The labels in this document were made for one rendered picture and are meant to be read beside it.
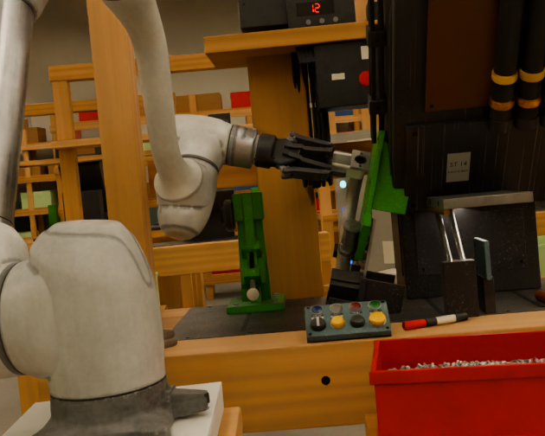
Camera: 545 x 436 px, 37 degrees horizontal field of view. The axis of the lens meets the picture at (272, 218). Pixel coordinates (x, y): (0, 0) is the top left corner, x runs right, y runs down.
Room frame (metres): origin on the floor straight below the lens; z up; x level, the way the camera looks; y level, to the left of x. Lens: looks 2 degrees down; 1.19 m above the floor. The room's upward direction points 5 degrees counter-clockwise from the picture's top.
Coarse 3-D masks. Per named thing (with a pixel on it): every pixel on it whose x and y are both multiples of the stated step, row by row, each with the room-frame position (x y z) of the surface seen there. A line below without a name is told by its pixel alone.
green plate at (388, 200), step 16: (384, 144) 1.63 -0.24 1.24; (384, 160) 1.63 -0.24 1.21; (368, 176) 1.71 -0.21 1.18; (384, 176) 1.63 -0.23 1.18; (368, 192) 1.64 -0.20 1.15; (384, 192) 1.63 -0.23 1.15; (400, 192) 1.63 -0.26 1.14; (368, 208) 1.62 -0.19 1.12; (384, 208) 1.63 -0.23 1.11; (400, 208) 1.63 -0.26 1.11
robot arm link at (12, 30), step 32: (0, 0) 1.25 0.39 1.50; (32, 0) 1.29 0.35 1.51; (0, 32) 1.23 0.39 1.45; (0, 64) 1.21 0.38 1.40; (0, 96) 1.19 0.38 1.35; (0, 128) 1.17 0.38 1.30; (0, 160) 1.16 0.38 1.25; (0, 192) 1.14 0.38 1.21; (0, 224) 1.12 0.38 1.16; (0, 256) 1.07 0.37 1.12; (0, 288) 1.02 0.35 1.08; (0, 352) 1.01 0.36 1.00
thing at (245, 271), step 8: (256, 240) 1.85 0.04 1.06; (248, 248) 1.84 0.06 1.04; (256, 248) 1.84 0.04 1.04; (240, 256) 1.87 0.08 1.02; (264, 256) 1.86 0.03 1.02; (240, 264) 1.85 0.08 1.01; (264, 264) 1.84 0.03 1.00; (248, 272) 1.79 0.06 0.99; (256, 272) 1.79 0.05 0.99; (264, 272) 1.83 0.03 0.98; (248, 280) 1.80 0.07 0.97; (256, 280) 1.80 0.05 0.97; (264, 280) 1.81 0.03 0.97
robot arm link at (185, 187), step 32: (128, 0) 1.36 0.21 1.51; (128, 32) 1.46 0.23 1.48; (160, 32) 1.47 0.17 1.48; (160, 64) 1.49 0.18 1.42; (160, 96) 1.51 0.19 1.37; (160, 128) 1.53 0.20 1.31; (160, 160) 1.56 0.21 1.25; (192, 160) 1.65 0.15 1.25; (160, 192) 1.62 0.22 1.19; (192, 192) 1.61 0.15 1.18; (160, 224) 1.64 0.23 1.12; (192, 224) 1.62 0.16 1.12
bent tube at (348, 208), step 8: (352, 152) 1.74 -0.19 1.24; (360, 152) 1.75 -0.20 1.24; (368, 152) 1.75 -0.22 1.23; (352, 160) 1.73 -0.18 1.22; (360, 160) 1.75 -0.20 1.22; (368, 160) 1.73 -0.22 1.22; (352, 168) 1.72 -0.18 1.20; (360, 168) 1.71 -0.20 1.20; (368, 168) 1.71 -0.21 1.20; (352, 184) 1.77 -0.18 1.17; (360, 184) 1.77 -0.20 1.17; (352, 192) 1.78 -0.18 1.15; (352, 200) 1.79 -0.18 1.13; (344, 208) 1.80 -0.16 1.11; (352, 208) 1.79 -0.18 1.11; (344, 216) 1.79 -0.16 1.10; (352, 216) 1.79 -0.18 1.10; (344, 264) 1.68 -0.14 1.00
